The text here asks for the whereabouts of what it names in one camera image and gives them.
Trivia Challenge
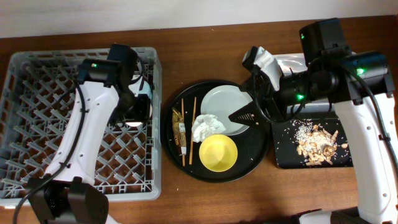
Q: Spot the black rectangular tray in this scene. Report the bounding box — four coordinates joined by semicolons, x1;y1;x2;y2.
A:
272;112;353;169

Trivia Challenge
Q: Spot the grey round plate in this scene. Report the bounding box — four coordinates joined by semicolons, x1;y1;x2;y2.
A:
200;85;252;136

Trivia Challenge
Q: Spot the gold foil wrapper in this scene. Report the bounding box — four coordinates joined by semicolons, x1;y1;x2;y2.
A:
172;108;187;155

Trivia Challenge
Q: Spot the clear plastic bin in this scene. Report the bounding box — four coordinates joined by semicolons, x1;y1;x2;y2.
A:
259;52;371;116

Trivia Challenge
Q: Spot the round black tray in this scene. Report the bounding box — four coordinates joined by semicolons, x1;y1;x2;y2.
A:
160;80;271;183

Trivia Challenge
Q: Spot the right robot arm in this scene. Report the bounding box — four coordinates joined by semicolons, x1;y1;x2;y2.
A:
229;18;397;223

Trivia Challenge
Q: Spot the light blue cup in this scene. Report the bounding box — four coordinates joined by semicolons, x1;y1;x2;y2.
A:
129;81;152;100

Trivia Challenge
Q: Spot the yellow bowl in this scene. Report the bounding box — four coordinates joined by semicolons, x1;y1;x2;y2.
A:
199;134;238;172

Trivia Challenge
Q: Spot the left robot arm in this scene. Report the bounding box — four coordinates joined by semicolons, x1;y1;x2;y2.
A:
12;44;152;223

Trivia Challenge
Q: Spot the right wooden chopstick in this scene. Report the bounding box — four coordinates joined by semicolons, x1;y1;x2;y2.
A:
188;97;197;165

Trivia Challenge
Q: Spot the left wooden chopstick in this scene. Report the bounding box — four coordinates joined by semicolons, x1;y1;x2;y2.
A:
180;98;186;167

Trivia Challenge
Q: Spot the pink cup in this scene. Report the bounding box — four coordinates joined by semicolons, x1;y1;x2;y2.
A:
125;120;143;128

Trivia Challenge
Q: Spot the wooden chopstick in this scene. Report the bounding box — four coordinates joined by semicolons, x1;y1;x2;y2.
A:
180;98;186;167
188;97;197;165

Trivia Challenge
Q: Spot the food scraps pile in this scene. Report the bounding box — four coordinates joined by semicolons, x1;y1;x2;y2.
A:
293;122;350;167

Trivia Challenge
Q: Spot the grey dishwasher rack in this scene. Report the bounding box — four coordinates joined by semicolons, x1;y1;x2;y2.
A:
1;47;162;208

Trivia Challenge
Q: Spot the white tissue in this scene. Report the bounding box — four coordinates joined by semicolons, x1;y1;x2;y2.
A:
192;114;226;142

